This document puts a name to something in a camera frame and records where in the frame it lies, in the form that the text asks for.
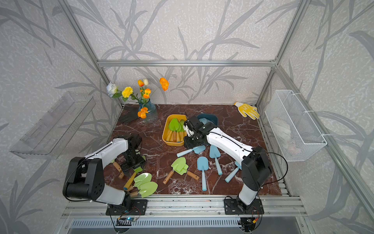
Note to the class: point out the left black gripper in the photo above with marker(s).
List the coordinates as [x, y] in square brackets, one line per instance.
[141, 161]

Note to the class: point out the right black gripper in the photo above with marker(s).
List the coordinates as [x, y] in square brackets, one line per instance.
[186, 145]

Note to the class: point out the light blue shovel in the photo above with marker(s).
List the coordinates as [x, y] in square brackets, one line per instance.
[214, 153]
[196, 150]
[202, 165]
[203, 121]
[233, 173]

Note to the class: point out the green hand rake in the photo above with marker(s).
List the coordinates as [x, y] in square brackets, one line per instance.
[119, 169]

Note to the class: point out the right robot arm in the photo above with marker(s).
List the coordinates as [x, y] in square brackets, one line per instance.
[255, 164]

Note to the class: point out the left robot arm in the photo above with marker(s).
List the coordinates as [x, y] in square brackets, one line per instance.
[85, 175]

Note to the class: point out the dark teal storage box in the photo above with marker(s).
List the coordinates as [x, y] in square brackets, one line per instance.
[210, 117]

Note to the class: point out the yellow storage box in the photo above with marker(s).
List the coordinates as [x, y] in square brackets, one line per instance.
[165, 132]

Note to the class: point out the glass vase with flowers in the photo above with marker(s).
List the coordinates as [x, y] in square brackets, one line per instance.
[146, 110]

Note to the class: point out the yellow white work glove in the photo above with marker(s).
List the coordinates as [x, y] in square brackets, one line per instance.
[247, 110]

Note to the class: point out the green square shovel wooden handle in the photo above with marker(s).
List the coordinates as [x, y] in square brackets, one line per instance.
[183, 169]

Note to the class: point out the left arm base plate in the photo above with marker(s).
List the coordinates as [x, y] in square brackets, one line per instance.
[133, 207]

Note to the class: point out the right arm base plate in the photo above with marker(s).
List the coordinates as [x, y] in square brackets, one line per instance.
[237, 207]

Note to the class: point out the clear acrylic wall shelf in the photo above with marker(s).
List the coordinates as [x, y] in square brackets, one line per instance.
[47, 139]

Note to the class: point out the white wire mesh basket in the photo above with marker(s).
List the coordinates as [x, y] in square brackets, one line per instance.
[296, 133]

